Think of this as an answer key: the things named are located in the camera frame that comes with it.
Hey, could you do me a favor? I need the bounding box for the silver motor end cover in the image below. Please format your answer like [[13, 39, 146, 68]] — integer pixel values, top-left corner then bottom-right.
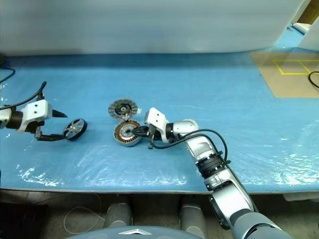
[[108, 99, 143, 122]]

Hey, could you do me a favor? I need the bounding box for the white foam backdrop sheet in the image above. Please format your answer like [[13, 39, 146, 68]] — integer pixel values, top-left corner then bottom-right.
[[0, 0, 312, 57]]

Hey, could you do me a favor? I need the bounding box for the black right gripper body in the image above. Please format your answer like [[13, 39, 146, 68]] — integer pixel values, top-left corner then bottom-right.
[[147, 124, 161, 150]]

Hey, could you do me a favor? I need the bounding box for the white flat box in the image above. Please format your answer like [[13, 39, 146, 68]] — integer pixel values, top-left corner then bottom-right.
[[293, 22, 312, 32]]

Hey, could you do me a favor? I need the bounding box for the brown cardboard box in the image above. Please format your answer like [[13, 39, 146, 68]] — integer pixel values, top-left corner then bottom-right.
[[299, 0, 319, 25]]

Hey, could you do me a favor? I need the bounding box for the thin black table cable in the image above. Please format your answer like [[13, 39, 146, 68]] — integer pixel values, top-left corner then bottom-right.
[[0, 67, 16, 84]]

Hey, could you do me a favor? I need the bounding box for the grey rounded cylinder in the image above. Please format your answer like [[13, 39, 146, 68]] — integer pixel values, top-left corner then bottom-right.
[[179, 203, 209, 239], [106, 203, 133, 229]]

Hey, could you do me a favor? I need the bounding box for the thin white wire loop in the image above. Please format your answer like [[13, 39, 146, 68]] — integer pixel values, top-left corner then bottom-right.
[[64, 191, 107, 232]]

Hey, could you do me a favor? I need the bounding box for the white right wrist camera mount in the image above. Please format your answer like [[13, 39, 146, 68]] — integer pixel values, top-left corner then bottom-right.
[[144, 107, 170, 143]]

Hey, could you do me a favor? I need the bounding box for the white upright panel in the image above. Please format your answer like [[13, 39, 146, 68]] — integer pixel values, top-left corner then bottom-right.
[[298, 14, 319, 50]]

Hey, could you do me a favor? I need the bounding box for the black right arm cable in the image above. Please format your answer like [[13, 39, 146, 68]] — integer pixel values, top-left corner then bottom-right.
[[151, 128, 231, 166]]

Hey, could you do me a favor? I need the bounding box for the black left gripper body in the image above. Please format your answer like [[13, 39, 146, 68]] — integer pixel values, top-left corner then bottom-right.
[[25, 121, 46, 142]]

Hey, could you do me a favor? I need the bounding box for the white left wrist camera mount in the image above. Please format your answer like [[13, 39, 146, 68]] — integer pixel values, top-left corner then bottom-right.
[[16, 99, 53, 134]]

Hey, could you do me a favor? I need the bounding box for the silver spoked wheel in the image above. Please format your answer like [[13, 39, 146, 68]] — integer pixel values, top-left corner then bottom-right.
[[62, 118, 88, 142]]

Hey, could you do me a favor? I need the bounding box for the black looped cable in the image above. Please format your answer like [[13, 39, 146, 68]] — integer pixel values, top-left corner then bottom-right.
[[308, 71, 319, 89]]

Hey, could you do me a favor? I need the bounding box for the brown cardboard sheet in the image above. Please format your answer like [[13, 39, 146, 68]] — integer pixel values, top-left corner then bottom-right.
[[250, 48, 319, 99]]

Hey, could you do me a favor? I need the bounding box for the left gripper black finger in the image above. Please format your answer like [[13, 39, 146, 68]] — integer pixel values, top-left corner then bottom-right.
[[39, 133, 66, 142], [51, 108, 68, 119]]

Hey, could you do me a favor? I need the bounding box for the silver motor stator housing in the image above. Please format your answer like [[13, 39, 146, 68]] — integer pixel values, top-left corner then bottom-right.
[[113, 119, 143, 148]]

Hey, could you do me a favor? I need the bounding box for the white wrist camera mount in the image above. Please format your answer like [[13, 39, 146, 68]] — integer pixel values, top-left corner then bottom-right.
[[144, 107, 170, 143], [16, 99, 53, 134]]

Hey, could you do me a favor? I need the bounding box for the grey robot torso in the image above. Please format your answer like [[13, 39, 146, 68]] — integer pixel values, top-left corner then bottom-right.
[[82, 225, 200, 239]]

